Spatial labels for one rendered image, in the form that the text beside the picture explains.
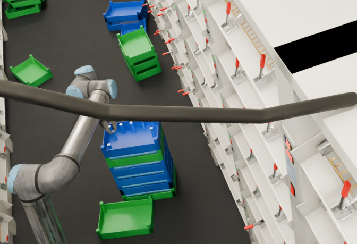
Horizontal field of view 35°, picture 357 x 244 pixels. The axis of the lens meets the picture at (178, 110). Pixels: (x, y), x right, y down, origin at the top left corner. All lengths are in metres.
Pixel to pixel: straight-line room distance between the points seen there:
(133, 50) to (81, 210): 1.29
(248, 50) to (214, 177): 1.78
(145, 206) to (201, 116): 2.35
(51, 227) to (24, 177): 0.26
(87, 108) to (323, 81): 0.45
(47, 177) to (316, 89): 1.37
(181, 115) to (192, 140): 2.60
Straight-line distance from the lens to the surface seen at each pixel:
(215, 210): 3.10
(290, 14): 1.23
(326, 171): 1.22
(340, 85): 1.04
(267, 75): 1.41
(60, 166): 2.19
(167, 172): 3.04
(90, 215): 3.30
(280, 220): 1.86
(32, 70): 4.51
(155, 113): 0.85
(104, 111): 0.83
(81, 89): 2.61
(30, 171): 2.23
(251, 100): 1.68
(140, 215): 3.18
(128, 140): 3.01
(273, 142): 1.55
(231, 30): 1.63
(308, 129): 1.19
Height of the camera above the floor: 2.47
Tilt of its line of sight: 42 degrees down
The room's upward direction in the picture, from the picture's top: 16 degrees counter-clockwise
